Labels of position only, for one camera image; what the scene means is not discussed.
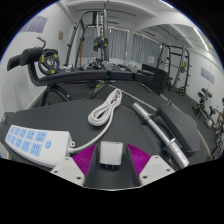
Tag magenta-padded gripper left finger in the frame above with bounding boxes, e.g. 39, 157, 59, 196
49, 143, 113, 189

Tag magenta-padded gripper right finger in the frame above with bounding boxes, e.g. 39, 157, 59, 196
111, 143, 177, 189

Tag silver barbell bar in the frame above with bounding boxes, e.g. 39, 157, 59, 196
131, 102, 190, 170

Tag white power strip blue sockets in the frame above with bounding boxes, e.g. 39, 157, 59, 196
4, 124, 76, 169

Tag black padded weight bench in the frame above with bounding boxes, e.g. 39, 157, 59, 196
0, 98, 203, 175

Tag black exercise machine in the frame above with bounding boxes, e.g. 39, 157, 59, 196
193, 88, 218, 128

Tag black bench with roller pads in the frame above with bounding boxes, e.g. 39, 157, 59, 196
6, 46, 158, 108

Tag person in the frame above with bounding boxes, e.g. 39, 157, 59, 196
214, 97, 224, 134

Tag group of floor dumbbells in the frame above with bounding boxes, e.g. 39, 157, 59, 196
79, 58, 140, 73

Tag black power rack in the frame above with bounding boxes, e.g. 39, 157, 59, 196
159, 44, 192, 97

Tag black yellow weight plate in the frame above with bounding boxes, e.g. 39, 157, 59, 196
37, 48, 61, 76

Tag grey window curtain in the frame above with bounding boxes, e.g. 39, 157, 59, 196
81, 26, 130, 62

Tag weight plate on rack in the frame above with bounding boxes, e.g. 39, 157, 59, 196
93, 35, 109, 52

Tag long ceiling light strip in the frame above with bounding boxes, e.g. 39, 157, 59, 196
159, 0, 175, 10
193, 26, 210, 52

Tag grey smith machine rack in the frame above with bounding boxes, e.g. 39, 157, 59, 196
64, 9, 112, 68

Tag coiled white power cable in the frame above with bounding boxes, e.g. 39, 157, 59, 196
68, 88, 124, 156

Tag small purple wall poster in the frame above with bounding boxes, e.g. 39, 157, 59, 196
200, 67, 216, 85

